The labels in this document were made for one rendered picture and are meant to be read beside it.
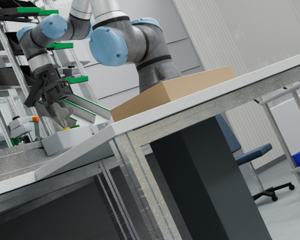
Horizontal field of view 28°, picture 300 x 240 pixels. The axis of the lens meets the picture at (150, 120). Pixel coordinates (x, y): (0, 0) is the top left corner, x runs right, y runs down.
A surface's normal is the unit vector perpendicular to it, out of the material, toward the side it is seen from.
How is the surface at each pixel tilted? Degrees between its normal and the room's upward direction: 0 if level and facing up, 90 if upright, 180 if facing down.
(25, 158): 90
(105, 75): 90
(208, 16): 90
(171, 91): 90
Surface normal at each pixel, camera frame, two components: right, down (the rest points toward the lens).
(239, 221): 0.54, -0.31
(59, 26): 0.69, -0.36
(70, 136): 0.83, -0.40
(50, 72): -0.38, 0.10
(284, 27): -0.73, 0.28
